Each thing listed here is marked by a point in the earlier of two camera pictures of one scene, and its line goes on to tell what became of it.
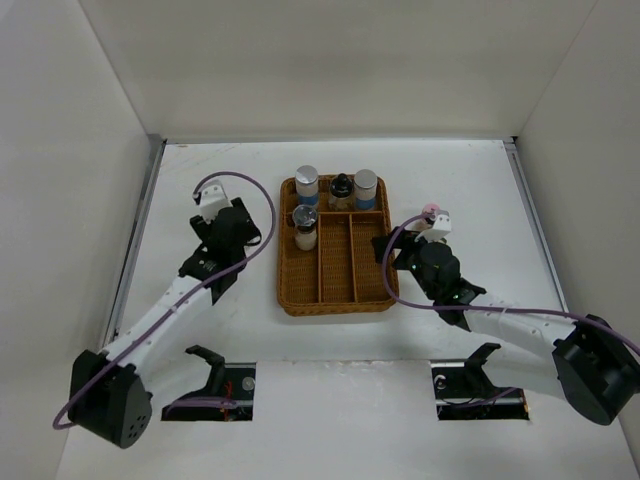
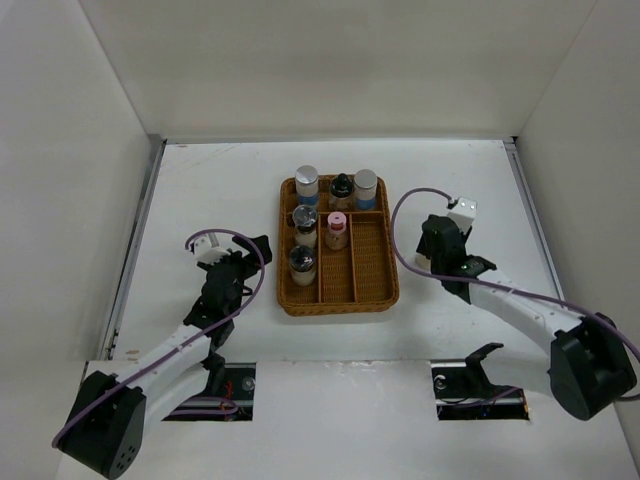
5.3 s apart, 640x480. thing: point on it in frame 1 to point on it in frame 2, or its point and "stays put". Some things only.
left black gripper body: (203, 227) to (244, 267)
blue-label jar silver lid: (306, 184) stays put
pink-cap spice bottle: (430, 208) to (336, 234)
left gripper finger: (243, 211) to (262, 242)
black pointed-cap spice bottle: (341, 189) stays put
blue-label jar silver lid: (365, 183) stays put
